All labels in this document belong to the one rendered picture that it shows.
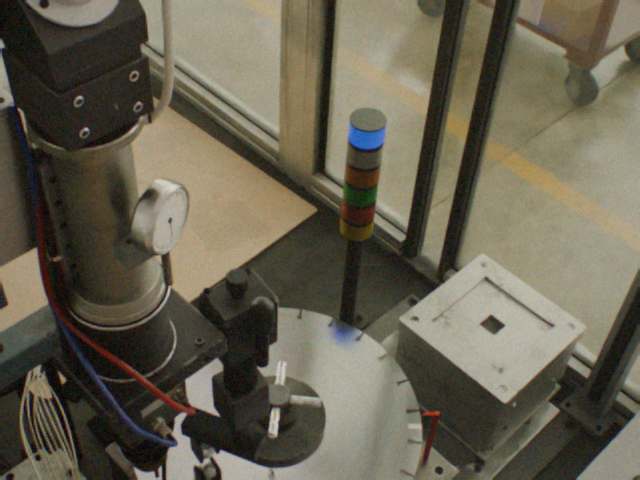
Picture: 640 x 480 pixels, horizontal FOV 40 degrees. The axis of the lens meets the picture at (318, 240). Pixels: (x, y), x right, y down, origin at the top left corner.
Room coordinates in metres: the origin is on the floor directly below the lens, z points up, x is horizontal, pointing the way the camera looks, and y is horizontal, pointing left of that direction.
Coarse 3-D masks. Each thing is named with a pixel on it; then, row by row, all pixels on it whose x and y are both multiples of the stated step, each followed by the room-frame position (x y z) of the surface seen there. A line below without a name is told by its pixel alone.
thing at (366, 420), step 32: (288, 320) 0.68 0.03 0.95; (320, 320) 0.69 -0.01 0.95; (288, 352) 0.63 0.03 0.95; (320, 352) 0.64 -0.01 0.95; (352, 352) 0.64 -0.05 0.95; (384, 352) 0.64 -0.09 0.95; (192, 384) 0.58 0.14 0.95; (320, 384) 0.59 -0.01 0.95; (352, 384) 0.59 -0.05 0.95; (384, 384) 0.60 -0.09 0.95; (352, 416) 0.55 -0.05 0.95; (384, 416) 0.55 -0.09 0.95; (416, 416) 0.56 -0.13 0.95; (320, 448) 0.51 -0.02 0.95; (352, 448) 0.51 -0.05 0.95; (384, 448) 0.51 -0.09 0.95; (416, 448) 0.51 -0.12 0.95
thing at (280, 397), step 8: (280, 368) 0.57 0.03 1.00; (280, 376) 0.56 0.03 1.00; (272, 384) 0.55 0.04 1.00; (280, 384) 0.55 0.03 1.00; (272, 392) 0.54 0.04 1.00; (280, 392) 0.54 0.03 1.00; (288, 392) 0.54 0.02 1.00; (272, 400) 0.53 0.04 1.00; (280, 400) 0.53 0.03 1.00; (288, 400) 0.53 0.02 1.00; (296, 400) 0.53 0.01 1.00; (304, 400) 0.53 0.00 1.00; (312, 400) 0.54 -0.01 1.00; (320, 400) 0.54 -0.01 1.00; (272, 408) 0.52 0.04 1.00; (280, 408) 0.52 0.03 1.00; (288, 408) 0.53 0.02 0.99; (272, 416) 0.51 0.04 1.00; (280, 416) 0.52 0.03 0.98; (272, 424) 0.50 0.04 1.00; (272, 432) 0.49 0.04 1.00
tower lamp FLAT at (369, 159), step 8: (352, 152) 0.82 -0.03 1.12; (360, 152) 0.81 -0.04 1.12; (368, 152) 0.81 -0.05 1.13; (376, 152) 0.81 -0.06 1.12; (352, 160) 0.81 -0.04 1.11; (360, 160) 0.81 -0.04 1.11; (368, 160) 0.81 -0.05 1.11; (376, 160) 0.81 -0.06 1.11; (360, 168) 0.81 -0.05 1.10; (368, 168) 0.81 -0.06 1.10
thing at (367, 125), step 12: (360, 108) 0.85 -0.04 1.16; (372, 108) 0.85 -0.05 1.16; (360, 120) 0.83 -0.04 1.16; (372, 120) 0.83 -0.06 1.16; (384, 120) 0.83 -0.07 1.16; (360, 132) 0.81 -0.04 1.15; (372, 132) 0.81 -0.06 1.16; (384, 132) 0.82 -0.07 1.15; (360, 144) 0.81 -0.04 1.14; (372, 144) 0.81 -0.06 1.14
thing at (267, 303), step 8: (256, 304) 0.44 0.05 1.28; (264, 304) 0.44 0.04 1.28; (272, 304) 0.44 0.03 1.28; (256, 312) 0.43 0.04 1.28; (264, 312) 0.43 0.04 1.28; (272, 312) 0.43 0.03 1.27; (256, 320) 0.43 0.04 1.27; (264, 320) 0.43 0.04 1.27; (272, 320) 0.43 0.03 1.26; (256, 328) 0.43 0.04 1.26; (264, 328) 0.43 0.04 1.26; (272, 328) 0.43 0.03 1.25; (256, 336) 0.43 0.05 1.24; (264, 336) 0.43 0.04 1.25; (256, 344) 0.43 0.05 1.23; (264, 344) 0.43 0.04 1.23; (256, 352) 0.43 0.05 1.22; (264, 352) 0.43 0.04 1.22; (256, 360) 0.43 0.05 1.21; (264, 360) 0.43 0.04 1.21
